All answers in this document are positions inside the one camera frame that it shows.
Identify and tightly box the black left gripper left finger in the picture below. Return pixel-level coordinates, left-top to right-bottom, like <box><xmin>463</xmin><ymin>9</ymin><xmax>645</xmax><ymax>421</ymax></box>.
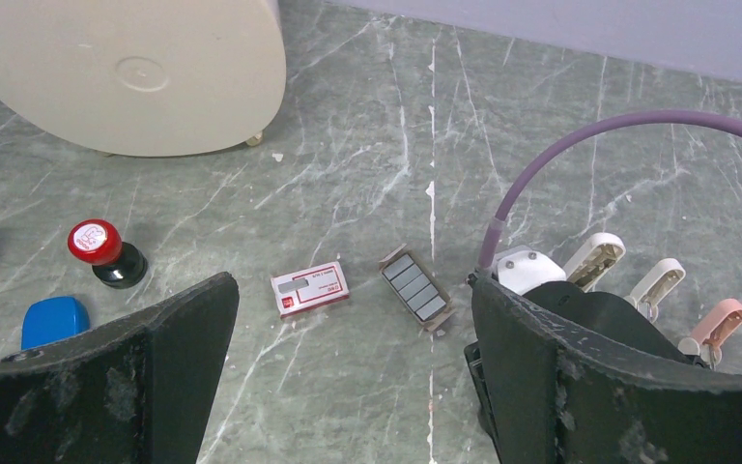
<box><xmin>0</xmin><ymin>272</ymin><xmax>240</xmax><ymax>463</ymax></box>

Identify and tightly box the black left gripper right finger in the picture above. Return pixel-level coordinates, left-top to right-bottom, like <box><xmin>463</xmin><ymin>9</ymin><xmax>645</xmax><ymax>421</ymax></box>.
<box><xmin>471</xmin><ymin>275</ymin><xmax>742</xmax><ymax>464</ymax></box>

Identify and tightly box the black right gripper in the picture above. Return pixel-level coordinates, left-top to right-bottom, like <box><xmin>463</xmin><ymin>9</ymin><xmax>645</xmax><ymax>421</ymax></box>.
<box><xmin>463</xmin><ymin>280</ymin><xmax>708</xmax><ymax>464</ymax></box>

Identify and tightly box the small blue block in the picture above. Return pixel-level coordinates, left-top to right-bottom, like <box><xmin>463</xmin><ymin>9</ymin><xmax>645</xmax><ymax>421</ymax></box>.
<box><xmin>20</xmin><ymin>296</ymin><xmax>91</xmax><ymax>350</ymax></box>

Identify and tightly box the red capped black bottle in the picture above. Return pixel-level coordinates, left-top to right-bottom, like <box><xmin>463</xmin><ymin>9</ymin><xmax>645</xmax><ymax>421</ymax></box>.
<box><xmin>67</xmin><ymin>218</ymin><xmax>148</xmax><ymax>289</ymax></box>

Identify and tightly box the cream cylindrical container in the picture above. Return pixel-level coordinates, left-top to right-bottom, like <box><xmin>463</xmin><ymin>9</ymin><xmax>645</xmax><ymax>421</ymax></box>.
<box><xmin>0</xmin><ymin>0</ymin><xmax>287</xmax><ymax>158</ymax></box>

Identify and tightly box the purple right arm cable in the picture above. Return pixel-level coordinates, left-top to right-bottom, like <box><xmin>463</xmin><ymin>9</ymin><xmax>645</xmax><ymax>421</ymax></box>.
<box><xmin>476</xmin><ymin>109</ymin><xmax>742</xmax><ymax>274</ymax></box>

